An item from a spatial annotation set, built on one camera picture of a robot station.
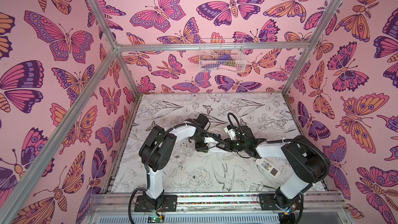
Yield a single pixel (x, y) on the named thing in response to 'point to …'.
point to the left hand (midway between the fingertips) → (206, 144)
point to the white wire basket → (211, 49)
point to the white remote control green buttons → (215, 149)
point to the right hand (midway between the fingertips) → (217, 145)
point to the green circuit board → (155, 219)
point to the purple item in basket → (225, 57)
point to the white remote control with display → (268, 168)
